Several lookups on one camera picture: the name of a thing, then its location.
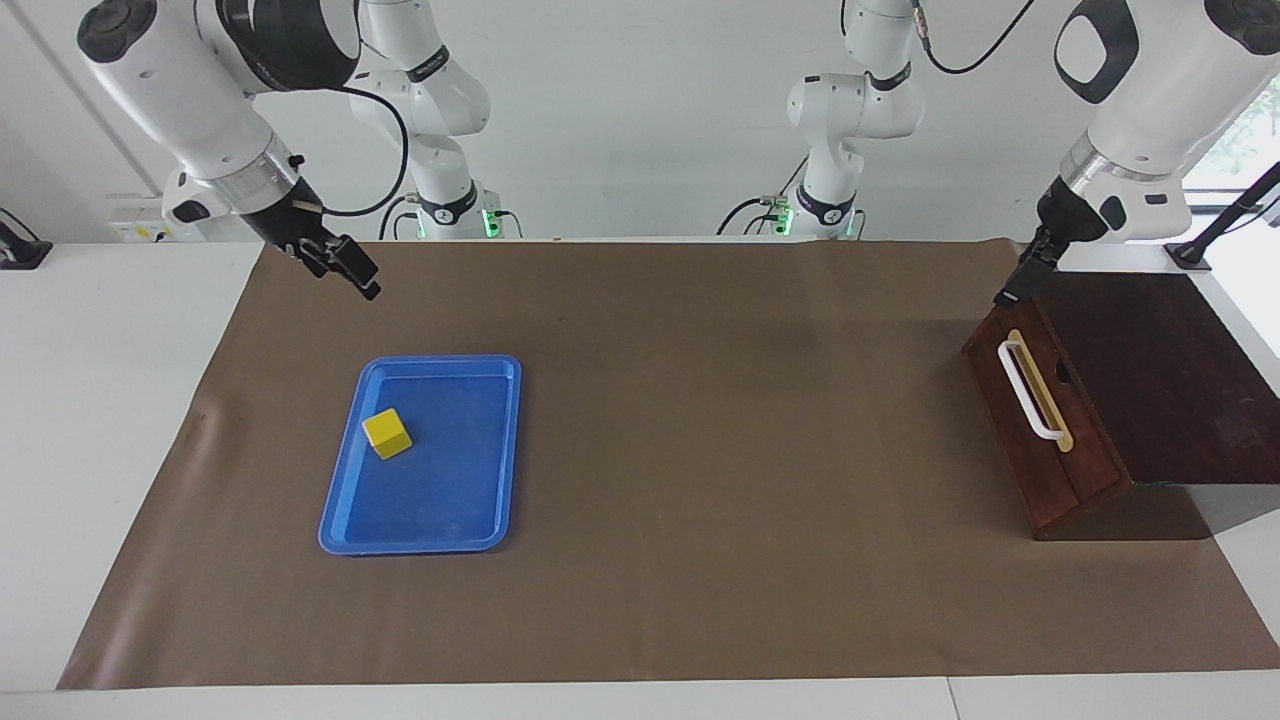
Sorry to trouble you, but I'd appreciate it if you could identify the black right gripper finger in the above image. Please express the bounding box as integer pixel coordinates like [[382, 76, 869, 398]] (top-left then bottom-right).
[[328, 235, 383, 293], [303, 248, 379, 302]]

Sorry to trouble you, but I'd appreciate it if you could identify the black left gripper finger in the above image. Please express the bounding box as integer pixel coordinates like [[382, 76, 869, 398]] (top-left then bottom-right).
[[994, 238, 1047, 307], [1012, 245, 1063, 302]]

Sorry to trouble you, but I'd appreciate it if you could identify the yellow cube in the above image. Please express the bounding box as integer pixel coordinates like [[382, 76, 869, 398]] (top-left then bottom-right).
[[362, 408, 414, 461]]

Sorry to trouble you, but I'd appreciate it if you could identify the wooden drawer with white handle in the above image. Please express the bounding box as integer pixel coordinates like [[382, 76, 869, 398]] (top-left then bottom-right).
[[962, 298, 1127, 533]]

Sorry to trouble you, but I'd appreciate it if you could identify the dark wooden cabinet box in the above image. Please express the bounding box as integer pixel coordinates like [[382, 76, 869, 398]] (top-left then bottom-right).
[[962, 272, 1280, 542]]

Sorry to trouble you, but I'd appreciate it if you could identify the blue plastic tray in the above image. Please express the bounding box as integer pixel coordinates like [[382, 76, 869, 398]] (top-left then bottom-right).
[[318, 355, 523, 557]]

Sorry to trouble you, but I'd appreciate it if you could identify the brown table mat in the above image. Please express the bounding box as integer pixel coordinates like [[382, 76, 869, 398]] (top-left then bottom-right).
[[57, 238, 1280, 691]]

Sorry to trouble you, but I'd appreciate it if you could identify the white wall socket box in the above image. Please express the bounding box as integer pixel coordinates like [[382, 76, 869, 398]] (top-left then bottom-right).
[[108, 193, 196, 244]]

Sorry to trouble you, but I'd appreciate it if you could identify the black camera stand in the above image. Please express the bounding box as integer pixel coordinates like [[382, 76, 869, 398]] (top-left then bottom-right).
[[1168, 160, 1280, 273]]

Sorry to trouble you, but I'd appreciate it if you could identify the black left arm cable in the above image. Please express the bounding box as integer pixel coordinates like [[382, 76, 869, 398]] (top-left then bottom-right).
[[908, 0, 1043, 77]]

